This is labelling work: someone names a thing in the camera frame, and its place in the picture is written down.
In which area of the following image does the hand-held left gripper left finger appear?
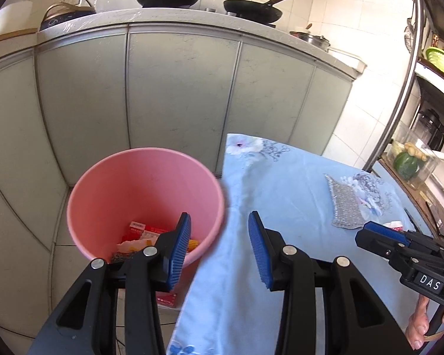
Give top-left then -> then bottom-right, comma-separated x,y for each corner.
28,212 -> 192,355

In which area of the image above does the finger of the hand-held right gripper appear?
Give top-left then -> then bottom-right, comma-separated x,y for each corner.
355,228 -> 444,278
364,221 -> 444,257

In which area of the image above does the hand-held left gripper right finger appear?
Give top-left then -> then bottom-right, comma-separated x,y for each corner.
248,211 -> 415,355

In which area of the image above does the white radish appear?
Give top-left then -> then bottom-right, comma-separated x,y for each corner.
422,147 -> 444,163

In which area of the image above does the metal shelf rack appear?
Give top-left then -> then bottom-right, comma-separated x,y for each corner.
363,0 -> 444,252

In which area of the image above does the grey kitchen cabinet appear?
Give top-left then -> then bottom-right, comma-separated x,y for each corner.
0,7 -> 367,341

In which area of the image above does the grey steel wool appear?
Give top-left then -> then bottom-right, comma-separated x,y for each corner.
112,251 -> 142,264

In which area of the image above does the stainless steel pot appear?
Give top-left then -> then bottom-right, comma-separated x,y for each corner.
289,24 -> 330,49

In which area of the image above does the black blender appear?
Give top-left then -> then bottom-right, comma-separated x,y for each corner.
411,109 -> 444,152

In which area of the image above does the clear plastic container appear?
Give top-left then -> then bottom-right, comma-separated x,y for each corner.
388,124 -> 443,193

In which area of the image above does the pink plastic bucket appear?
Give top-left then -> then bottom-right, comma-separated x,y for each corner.
67,148 -> 227,271

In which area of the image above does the black frying pan wooden handle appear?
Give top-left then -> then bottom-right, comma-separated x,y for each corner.
223,0 -> 300,23

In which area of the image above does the dark rice cooker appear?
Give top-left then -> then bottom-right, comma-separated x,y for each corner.
40,2 -> 97,32

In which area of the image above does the ginger root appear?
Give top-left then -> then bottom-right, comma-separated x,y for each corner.
403,141 -> 428,161

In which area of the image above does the brown cardboard sheet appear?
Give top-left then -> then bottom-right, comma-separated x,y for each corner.
379,155 -> 444,237

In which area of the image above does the light blue floral tablecloth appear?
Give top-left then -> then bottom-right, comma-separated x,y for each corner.
166,133 -> 443,355

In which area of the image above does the green squash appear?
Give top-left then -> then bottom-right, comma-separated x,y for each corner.
393,151 -> 419,181

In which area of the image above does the person's right hand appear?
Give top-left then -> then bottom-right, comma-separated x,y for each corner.
407,296 -> 444,350

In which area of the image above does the silver mesh cloth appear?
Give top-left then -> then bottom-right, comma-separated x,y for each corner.
325,173 -> 367,230

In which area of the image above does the gas stove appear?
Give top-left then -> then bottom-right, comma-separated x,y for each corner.
142,3 -> 276,26

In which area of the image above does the white rectangular tray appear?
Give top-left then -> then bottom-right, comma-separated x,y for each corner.
327,46 -> 367,72

